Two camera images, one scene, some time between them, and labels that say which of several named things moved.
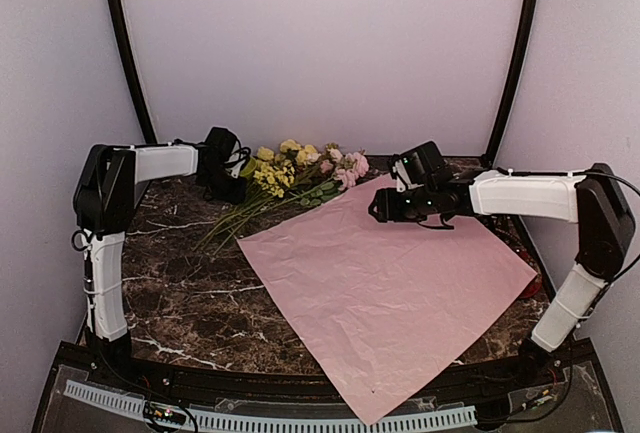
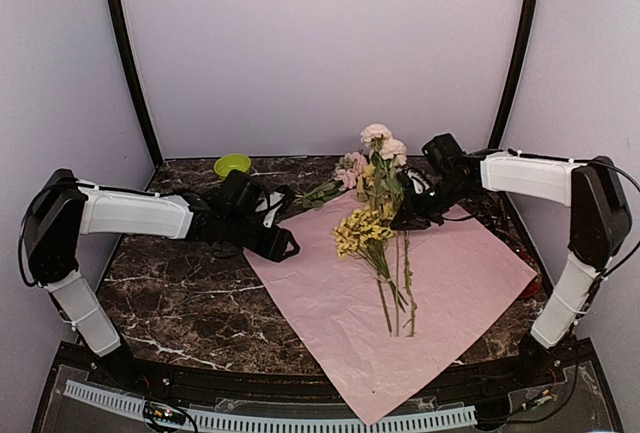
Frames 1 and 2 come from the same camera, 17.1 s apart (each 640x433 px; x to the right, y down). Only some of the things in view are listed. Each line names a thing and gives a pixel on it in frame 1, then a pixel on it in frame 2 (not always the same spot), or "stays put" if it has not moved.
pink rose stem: [332, 175] → [388, 156]
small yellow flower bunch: [269, 179] → [364, 233]
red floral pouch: [535, 284] stays put
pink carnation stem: [349, 170] stays put
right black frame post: [518, 55] stays put
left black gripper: [233, 197] → [274, 248]
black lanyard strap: [511, 229] stays put
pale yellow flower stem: [299, 154] → [378, 193]
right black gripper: [388, 208] stays put
